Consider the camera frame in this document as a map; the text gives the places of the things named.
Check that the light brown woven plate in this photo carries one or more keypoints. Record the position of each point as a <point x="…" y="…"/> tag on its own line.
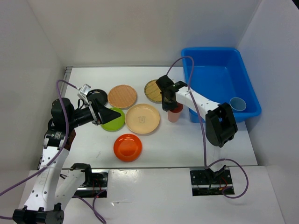
<point x="122" y="96"/>

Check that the black round plate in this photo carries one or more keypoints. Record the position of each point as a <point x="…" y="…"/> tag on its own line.
<point x="99" y="94"/>

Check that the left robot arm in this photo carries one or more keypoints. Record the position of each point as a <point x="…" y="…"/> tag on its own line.
<point x="48" y="199"/>

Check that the blue plastic bin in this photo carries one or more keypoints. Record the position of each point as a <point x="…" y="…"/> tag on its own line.
<point x="219" y="74"/>

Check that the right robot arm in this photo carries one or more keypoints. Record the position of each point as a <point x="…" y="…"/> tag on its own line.
<point x="220" y="125"/>

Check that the bamboo pattern round plate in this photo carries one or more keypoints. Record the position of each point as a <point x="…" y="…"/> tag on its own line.
<point x="152" y="92"/>

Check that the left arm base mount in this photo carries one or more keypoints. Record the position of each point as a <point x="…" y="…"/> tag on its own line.
<point x="97" y="187"/>

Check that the green round plate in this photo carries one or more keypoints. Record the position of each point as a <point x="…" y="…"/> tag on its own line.
<point x="115" y="124"/>

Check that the beige round plate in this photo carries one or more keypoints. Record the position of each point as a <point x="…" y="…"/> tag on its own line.
<point x="142" y="119"/>

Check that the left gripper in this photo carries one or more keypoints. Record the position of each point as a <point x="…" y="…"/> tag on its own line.
<point x="100" y="114"/>

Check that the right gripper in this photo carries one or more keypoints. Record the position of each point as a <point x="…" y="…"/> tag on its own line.
<point x="167" y="107"/>

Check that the blue plastic cup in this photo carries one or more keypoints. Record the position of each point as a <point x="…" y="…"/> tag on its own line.
<point x="238" y="104"/>

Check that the orange round plate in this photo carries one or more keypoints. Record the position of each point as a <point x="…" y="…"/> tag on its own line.
<point x="127" y="147"/>

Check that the pink plastic cup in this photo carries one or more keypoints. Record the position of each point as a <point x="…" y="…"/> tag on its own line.
<point x="173" y="115"/>

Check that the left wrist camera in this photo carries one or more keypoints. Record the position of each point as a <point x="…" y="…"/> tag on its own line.
<point x="83" y="91"/>

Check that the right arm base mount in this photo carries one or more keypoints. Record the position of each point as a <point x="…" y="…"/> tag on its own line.
<point x="203" y="184"/>

